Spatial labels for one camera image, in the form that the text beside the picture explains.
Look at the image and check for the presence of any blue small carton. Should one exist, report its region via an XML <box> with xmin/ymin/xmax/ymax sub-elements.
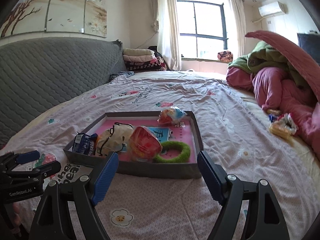
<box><xmin>72</xmin><ymin>133</ymin><xmax>98</xmax><ymax>156</ymax></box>

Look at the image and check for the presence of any grey quilted headboard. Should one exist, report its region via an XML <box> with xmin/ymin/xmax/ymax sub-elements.
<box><xmin>1</xmin><ymin>37</ymin><xmax>126</xmax><ymax>147</ymax></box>

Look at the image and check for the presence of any pink strawberry bed sheet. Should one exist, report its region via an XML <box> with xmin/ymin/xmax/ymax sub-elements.
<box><xmin>1</xmin><ymin>76</ymin><xmax>319</xmax><ymax>239</ymax></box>

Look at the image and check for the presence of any red white snack bag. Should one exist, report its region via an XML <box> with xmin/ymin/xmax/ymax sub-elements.
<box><xmin>127</xmin><ymin>126</ymin><xmax>163</xmax><ymax>161</ymax></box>

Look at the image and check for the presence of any black television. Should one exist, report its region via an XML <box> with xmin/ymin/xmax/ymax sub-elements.
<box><xmin>297</xmin><ymin>34</ymin><xmax>320</xmax><ymax>64</ymax></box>

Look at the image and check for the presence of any pink crumpled duvet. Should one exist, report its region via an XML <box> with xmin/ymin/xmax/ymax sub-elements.
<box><xmin>226</xmin><ymin>30</ymin><xmax>319</xmax><ymax>157</ymax></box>

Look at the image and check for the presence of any dark shallow cardboard box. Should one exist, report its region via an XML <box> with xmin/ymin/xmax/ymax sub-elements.
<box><xmin>63</xmin><ymin>111</ymin><xmax>203</xmax><ymax>179</ymax></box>

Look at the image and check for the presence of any stack of folded blankets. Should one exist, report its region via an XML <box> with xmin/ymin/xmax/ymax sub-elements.
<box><xmin>123</xmin><ymin>48</ymin><xmax>168</xmax><ymax>73</ymax></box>

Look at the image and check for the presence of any cream right curtain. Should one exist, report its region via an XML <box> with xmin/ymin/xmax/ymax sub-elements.
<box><xmin>228</xmin><ymin>0</ymin><xmax>246</xmax><ymax>57</ymax></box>

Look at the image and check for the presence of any blossom wall painting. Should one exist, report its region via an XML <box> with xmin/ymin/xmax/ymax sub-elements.
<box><xmin>1</xmin><ymin>0</ymin><xmax>107</xmax><ymax>37</ymax></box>

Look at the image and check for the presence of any dark framed window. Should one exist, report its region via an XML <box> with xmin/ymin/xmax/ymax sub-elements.
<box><xmin>177</xmin><ymin>0</ymin><xmax>228</xmax><ymax>60</ymax></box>

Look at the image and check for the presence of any beige drawstring pouch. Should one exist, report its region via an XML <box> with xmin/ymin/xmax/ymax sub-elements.
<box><xmin>95</xmin><ymin>122</ymin><xmax>135</xmax><ymax>157</ymax></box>

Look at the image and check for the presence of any green fuzzy ring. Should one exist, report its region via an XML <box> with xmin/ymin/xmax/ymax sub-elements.
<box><xmin>152</xmin><ymin>140</ymin><xmax>192</xmax><ymax>164</ymax></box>

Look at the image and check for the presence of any cream curtain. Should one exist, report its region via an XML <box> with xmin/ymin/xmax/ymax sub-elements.
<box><xmin>228</xmin><ymin>0</ymin><xmax>246</xmax><ymax>57</ymax></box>
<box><xmin>157</xmin><ymin>0</ymin><xmax>182</xmax><ymax>70</ymax></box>

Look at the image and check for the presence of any blue white snack bag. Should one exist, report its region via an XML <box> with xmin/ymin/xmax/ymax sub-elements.
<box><xmin>157</xmin><ymin>106</ymin><xmax>187</xmax><ymax>125</ymax></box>

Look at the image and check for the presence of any pink blue children's book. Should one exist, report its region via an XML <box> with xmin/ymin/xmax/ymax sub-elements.
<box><xmin>94</xmin><ymin>118</ymin><xmax>196</xmax><ymax>164</ymax></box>

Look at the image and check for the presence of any green blanket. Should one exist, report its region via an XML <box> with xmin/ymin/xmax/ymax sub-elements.
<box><xmin>227</xmin><ymin>41</ymin><xmax>308</xmax><ymax>88</ymax></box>

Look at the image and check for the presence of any person's hand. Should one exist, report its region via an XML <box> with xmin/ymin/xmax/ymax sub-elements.
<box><xmin>11</xmin><ymin>203</ymin><xmax>21</xmax><ymax>234</ymax></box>

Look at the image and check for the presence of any yellow snack packets pile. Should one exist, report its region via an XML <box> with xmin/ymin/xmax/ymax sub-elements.
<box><xmin>267</xmin><ymin>109</ymin><xmax>299</xmax><ymax>141</ymax></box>

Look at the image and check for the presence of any patterned bag on windowsill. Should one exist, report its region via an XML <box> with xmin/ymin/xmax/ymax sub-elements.
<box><xmin>217</xmin><ymin>50</ymin><xmax>233</xmax><ymax>63</ymax></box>

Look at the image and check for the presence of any white air conditioner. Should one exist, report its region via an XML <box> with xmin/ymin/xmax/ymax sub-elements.
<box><xmin>258</xmin><ymin>1</ymin><xmax>286</xmax><ymax>18</ymax></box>

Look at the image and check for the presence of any cream left curtain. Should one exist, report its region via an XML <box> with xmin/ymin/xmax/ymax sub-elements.
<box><xmin>157</xmin><ymin>0</ymin><xmax>182</xmax><ymax>70</ymax></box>

